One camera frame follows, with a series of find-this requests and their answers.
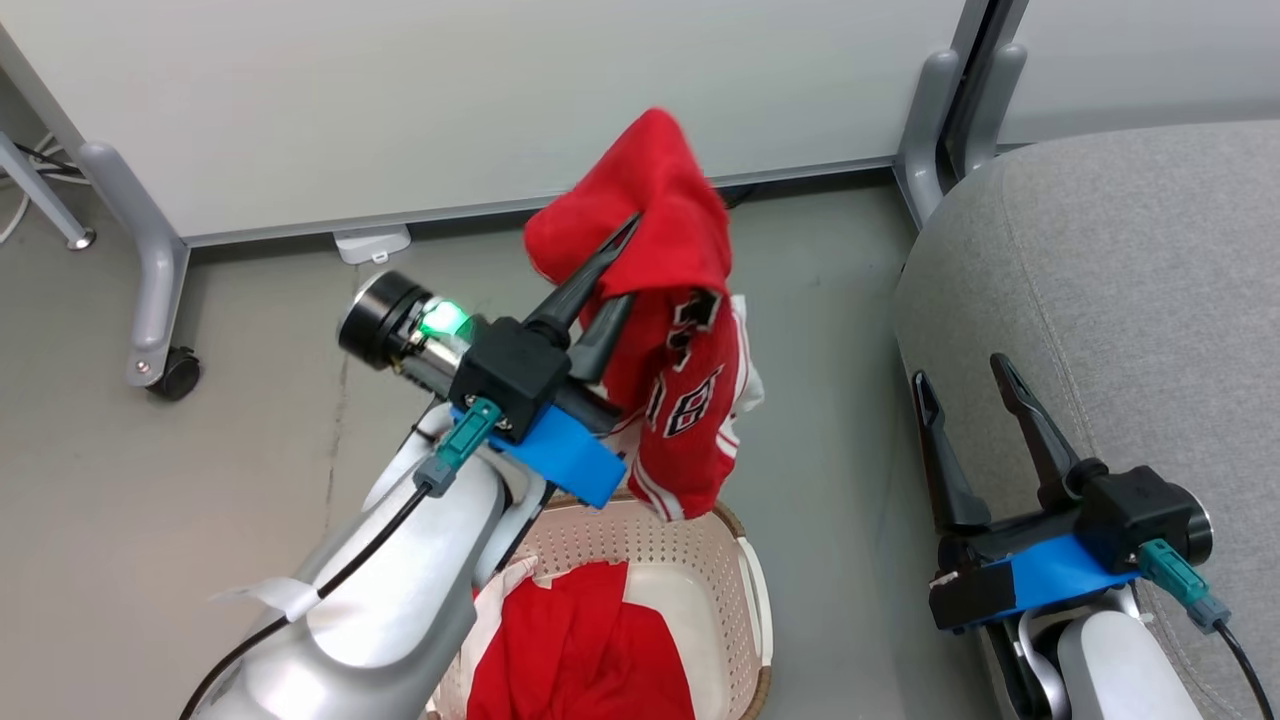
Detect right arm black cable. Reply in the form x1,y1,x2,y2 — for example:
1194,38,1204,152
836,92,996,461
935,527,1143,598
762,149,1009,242
1138,538,1280,706

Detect wide white partition panel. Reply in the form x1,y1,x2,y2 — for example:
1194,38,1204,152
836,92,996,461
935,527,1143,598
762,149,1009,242
0,0,973,248

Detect red basketball jersey white trim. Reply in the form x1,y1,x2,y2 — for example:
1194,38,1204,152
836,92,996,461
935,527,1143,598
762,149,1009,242
523,107,766,521

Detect grey partition leg with caster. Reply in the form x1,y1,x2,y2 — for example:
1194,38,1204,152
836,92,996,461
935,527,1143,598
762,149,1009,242
78,140,193,389

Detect tangled floor cables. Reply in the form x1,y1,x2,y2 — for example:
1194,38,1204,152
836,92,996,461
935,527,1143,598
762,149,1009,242
0,132,83,246

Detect curved grey partition leg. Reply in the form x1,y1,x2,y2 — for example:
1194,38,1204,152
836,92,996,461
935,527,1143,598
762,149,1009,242
893,48,967,231
962,42,1029,179

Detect beige perforated laundry basket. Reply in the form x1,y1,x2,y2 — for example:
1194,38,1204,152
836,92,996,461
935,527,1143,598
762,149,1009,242
425,490,776,720

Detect thin grey table leg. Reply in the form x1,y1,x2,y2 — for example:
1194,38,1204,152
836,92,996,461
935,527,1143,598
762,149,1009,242
0,130,98,251

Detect black caster wheel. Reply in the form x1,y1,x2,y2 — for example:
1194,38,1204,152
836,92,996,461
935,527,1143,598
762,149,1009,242
147,346,202,403

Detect grey fabric sofa seat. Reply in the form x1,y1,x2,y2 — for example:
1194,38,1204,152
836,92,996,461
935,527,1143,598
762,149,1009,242
893,120,1280,720

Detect white tape strip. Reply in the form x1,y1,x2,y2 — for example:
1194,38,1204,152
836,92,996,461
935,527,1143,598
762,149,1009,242
208,575,323,623

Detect narrow white partition panel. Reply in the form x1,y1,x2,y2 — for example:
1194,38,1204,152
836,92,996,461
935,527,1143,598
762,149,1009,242
998,0,1280,147

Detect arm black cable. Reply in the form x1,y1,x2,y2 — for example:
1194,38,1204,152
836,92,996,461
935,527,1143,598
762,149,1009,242
1138,538,1280,706
178,398,501,720

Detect plain red garment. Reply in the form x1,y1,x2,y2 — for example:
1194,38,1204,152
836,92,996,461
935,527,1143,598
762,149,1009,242
467,560,698,720

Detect white floor bracket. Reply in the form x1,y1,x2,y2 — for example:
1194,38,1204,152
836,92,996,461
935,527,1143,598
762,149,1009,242
332,226,413,266

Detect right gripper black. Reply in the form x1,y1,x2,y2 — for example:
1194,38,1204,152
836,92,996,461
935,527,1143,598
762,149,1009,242
911,353,1215,576

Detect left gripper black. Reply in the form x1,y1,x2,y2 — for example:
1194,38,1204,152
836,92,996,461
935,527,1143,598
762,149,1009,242
337,213,642,443

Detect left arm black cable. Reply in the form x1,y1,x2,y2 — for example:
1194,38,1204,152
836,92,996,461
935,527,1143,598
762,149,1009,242
178,398,501,720

